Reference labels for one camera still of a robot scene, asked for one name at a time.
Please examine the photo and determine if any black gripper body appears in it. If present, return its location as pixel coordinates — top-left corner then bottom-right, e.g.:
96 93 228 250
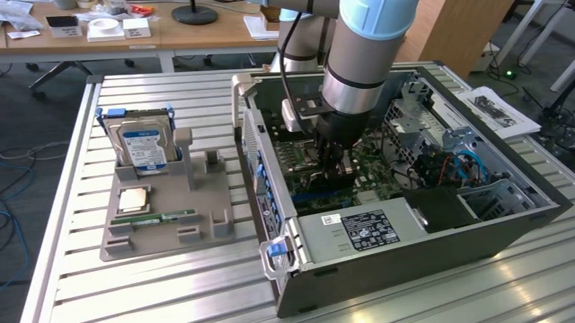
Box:
312 110 371 148

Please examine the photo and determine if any black Nvidia graphics card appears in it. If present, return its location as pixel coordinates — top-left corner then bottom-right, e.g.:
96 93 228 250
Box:
291 173 359 199

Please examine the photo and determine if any CPU socket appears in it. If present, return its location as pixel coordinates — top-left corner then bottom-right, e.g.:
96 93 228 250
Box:
299 138 319 163

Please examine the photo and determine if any green motherboard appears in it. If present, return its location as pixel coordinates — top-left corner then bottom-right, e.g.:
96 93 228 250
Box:
268 112 405 216

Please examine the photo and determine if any blue expansion slot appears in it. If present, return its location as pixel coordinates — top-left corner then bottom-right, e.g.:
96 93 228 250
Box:
291 190 343 203

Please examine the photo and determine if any metal disk bay cage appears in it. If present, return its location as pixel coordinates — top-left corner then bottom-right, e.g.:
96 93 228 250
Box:
384 79 449 162

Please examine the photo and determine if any grey power supply unit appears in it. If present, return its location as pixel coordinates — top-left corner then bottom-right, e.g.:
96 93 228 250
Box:
296 196 435 265

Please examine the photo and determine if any black fan shroud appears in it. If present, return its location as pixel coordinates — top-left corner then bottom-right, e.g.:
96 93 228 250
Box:
400 186 477 235

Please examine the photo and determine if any open black PC case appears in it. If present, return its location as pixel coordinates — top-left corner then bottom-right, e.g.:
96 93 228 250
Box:
229 65 575 319

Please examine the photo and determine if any grey parts rack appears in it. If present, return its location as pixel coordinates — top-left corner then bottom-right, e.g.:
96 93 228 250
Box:
98 127 237 262

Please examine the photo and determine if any metal disk bay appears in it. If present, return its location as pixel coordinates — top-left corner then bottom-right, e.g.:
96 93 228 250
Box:
456 178 537 221

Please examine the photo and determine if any white paper stack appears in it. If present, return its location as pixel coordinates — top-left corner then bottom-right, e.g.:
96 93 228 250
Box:
243 15 281 42

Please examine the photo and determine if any printed paper stack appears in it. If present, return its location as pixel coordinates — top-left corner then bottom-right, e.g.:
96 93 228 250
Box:
453 85 543 140

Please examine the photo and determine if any brown cardboard box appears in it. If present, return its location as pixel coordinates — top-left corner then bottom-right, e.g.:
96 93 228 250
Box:
260 5 281 24

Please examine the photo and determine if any wooden cabinet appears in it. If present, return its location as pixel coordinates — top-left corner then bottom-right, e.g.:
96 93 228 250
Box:
392 0 516 77

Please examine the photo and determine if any white power box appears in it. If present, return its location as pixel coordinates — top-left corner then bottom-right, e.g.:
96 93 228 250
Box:
475 42 500 73

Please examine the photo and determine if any hard disk with blue label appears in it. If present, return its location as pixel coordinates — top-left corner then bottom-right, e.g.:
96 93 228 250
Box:
96 106 181 176

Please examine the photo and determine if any wooden desk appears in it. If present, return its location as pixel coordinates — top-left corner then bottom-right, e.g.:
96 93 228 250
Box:
0 0 408 65

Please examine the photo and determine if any silver CPU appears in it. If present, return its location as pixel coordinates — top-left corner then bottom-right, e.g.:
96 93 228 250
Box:
117 186 152 214

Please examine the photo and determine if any black lamp base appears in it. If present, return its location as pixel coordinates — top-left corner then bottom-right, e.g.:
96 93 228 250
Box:
170 0 218 26

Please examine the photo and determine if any black tripod stand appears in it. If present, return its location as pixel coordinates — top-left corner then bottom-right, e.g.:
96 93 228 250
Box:
523 75 575 149

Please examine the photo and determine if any plain white box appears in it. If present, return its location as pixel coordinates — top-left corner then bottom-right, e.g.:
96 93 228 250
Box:
122 17 150 40

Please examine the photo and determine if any flat white box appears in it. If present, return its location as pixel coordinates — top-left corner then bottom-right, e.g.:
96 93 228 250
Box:
85 25 126 43

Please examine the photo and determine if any white tape roll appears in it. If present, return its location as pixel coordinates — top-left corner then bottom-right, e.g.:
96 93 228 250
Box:
88 18 120 34

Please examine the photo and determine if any black chair base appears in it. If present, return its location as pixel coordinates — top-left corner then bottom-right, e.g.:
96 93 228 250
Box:
26 60 136 99

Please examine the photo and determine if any white box with black top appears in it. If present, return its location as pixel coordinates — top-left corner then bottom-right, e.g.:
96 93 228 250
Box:
45 15 84 39

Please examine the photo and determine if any clear plastic bag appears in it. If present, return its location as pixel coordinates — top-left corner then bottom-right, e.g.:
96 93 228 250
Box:
0 0 45 30

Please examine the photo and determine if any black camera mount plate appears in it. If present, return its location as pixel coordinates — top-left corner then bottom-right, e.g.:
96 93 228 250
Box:
281 95 335 118

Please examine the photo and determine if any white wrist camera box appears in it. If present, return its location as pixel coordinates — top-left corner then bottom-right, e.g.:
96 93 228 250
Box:
280 99 315 133

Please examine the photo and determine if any black cable bundle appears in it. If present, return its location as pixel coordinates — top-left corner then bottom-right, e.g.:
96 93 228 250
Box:
389 153 445 189

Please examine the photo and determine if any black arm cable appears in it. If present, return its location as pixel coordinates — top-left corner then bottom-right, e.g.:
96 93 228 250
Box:
276 11 311 132

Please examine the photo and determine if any blue wire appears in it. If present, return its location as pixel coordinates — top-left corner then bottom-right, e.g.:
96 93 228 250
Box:
452 151 489 186

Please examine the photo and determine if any white desk frame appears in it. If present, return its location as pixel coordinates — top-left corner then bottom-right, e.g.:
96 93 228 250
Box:
493 0 575 68

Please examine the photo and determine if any white floor cable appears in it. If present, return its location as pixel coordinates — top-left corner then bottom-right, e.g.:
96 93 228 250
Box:
0 141 68 162

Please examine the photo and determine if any blue floor cable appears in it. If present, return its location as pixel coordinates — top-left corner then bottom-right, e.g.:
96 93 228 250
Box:
0 161 37 289

